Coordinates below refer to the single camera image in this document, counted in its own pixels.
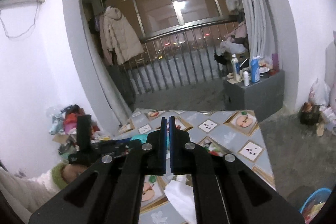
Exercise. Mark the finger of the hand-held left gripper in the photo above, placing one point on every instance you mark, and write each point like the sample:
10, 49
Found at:
123, 148

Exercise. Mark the blue detergent bottle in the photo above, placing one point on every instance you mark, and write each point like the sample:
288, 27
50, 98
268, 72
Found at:
255, 71

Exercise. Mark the white crumpled tissue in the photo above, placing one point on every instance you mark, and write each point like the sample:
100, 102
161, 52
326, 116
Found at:
178, 195

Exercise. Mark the small white bottle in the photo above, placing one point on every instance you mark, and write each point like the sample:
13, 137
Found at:
246, 79

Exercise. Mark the metal balcony railing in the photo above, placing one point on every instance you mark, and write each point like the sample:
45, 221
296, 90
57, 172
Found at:
157, 71

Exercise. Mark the person's left hand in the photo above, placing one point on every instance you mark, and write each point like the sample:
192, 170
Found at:
73, 171

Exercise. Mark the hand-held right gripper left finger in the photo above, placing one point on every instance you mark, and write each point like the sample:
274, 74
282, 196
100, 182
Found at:
163, 145

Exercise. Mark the purple cup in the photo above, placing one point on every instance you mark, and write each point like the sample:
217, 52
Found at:
275, 61

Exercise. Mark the white plastic shopping bag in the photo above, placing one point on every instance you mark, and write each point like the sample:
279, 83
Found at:
319, 92

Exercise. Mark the black bag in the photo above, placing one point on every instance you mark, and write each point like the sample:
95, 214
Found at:
220, 59

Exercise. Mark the beige padded jacket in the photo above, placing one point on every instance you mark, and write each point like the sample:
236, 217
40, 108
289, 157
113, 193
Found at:
118, 35

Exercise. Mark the pile of clothes and cardboard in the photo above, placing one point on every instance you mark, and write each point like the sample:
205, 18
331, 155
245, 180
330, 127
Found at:
69, 119

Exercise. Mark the white plastic bag on boxes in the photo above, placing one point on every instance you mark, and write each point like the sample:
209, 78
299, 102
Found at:
233, 47

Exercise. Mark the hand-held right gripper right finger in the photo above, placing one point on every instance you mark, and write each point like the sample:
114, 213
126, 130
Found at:
172, 145

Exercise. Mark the white bottle with blue cap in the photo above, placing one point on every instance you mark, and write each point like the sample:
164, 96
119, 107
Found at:
234, 66

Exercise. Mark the white curtain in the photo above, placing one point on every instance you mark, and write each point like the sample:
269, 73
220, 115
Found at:
252, 3

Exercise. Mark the blue plastic basin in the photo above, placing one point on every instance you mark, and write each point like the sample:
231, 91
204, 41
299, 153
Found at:
309, 199

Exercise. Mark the balcony window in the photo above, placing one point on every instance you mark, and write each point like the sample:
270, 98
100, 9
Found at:
157, 8

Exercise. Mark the teal plastic bag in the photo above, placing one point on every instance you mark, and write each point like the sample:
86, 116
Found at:
137, 137

